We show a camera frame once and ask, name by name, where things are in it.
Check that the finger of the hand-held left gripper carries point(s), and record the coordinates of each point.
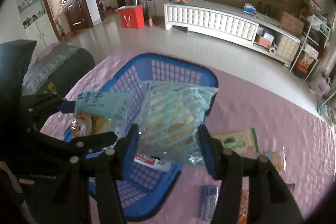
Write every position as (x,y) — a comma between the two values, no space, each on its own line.
(78,144)
(65,106)

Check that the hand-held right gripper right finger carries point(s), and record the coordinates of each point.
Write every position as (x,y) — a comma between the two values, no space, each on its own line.
(207,153)

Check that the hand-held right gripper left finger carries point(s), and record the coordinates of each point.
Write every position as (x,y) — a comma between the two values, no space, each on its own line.
(130,153)

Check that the red white snack packet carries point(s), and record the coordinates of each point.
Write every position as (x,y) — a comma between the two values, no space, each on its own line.
(147,160)

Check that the clear snack packet blue header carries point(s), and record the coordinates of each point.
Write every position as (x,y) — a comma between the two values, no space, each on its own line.
(102,104)

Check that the clear light blue biscuit packet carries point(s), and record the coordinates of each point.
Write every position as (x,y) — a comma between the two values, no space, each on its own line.
(173,119)

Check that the orange snack packet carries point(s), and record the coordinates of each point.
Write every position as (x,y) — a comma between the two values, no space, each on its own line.
(244,203)

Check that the light blue cartoon snack packet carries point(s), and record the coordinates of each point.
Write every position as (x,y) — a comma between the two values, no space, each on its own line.
(275,162)

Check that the blue plastic basket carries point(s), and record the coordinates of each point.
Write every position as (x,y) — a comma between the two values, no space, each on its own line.
(162,66)

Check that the green white snack packet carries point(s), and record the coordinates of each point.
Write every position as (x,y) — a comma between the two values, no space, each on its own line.
(236,144)

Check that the grey embroidered sofa cover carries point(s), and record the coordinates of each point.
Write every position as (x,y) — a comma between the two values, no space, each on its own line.
(52,64)

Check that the pink cloth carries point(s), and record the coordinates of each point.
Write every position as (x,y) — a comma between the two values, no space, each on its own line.
(48,50)

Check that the dark grey cushion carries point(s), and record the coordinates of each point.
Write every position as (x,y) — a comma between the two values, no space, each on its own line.
(15,66)

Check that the pink tablecloth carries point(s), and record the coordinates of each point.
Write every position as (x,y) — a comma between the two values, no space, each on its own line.
(262,113)

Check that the red gift bag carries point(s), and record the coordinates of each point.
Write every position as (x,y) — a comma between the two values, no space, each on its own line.
(131,17)

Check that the broom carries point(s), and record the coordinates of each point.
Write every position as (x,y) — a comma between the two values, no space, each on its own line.
(151,20)

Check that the paper towel roll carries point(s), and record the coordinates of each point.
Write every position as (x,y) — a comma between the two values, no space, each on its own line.
(273,50)

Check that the orange box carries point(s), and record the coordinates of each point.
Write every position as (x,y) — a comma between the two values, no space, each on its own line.
(263,41)

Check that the pink shopping bag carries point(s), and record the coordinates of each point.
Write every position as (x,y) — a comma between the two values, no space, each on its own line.
(320,86)

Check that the white TV cabinet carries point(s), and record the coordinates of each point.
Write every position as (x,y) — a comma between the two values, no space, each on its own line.
(210,19)

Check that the white shelf rack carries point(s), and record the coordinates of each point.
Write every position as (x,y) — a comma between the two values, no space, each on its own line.
(309,50)

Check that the blue tissue box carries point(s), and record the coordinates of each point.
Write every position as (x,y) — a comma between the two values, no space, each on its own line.
(250,9)

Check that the cardboard box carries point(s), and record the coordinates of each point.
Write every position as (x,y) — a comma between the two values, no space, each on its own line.
(292,23)

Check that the white wall cabinet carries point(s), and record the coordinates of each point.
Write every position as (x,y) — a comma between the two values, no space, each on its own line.
(31,3)

